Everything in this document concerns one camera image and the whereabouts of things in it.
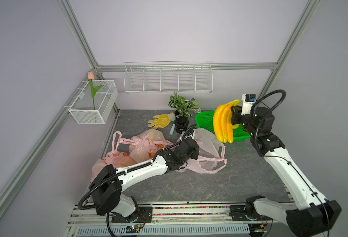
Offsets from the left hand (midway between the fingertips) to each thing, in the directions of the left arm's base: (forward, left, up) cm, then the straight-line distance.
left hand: (196, 146), depth 79 cm
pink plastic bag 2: (+5, +28, -4) cm, 29 cm away
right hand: (+11, -18, +19) cm, 29 cm away
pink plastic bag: (-2, +44, -3) cm, 44 cm away
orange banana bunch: (+5, -13, +14) cm, 20 cm away
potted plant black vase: (+21, +5, +8) cm, 23 cm away
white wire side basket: (+23, +63, +11) cm, 68 cm away
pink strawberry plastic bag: (-2, -9, -7) cm, 12 cm away
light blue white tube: (+21, +13, -14) cm, 28 cm away
